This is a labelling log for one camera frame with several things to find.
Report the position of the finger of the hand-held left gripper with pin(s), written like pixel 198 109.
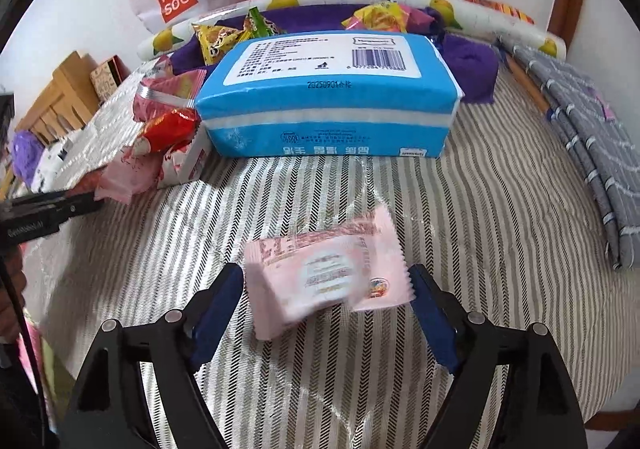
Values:
pixel 75 209
pixel 55 198

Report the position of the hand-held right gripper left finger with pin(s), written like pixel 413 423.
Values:
pixel 215 314

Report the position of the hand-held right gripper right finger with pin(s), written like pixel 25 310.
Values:
pixel 430 314

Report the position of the pale pink snack packet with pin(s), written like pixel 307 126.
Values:
pixel 320 274

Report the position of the red gold snack packet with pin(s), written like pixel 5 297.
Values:
pixel 167 131

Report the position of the maroon silver striped snack packet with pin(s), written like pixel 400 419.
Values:
pixel 172 86

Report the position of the yellow patterned snack packet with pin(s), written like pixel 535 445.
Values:
pixel 220 44

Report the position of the purple fabric bin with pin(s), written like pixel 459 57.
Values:
pixel 470 69

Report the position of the green orange snack packet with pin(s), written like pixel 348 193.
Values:
pixel 257 24

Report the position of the pink yellow snack packet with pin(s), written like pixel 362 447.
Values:
pixel 385 16

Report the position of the person's left hand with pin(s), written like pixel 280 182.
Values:
pixel 7 299

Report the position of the white spotted cloth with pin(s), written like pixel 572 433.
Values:
pixel 65 169

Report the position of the purple fluffy item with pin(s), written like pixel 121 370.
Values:
pixel 27 154

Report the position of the patterned cardboard box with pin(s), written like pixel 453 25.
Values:
pixel 105 81

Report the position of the grey striped table cover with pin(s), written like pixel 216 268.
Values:
pixel 350 189

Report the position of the blue tissue pack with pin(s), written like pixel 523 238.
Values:
pixel 325 94

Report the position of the brown cardboard board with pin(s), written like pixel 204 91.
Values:
pixel 530 86

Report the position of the folded grey checked cloth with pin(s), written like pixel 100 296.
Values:
pixel 575 104

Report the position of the rolled lemon print mat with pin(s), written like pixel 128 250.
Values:
pixel 470 11

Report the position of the orange chips bag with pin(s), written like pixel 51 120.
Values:
pixel 500 9

